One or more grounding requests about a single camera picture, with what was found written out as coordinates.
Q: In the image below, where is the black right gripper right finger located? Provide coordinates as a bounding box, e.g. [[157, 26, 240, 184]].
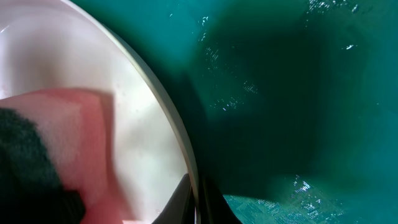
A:
[[199, 177, 242, 224]]

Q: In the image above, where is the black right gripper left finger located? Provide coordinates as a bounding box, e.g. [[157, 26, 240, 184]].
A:
[[152, 174, 195, 224]]

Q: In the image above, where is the white plate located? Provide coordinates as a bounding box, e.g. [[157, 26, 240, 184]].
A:
[[1, 0, 198, 223]]

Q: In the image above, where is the blue plastic tray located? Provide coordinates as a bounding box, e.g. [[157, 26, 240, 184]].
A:
[[77, 0, 397, 223]]

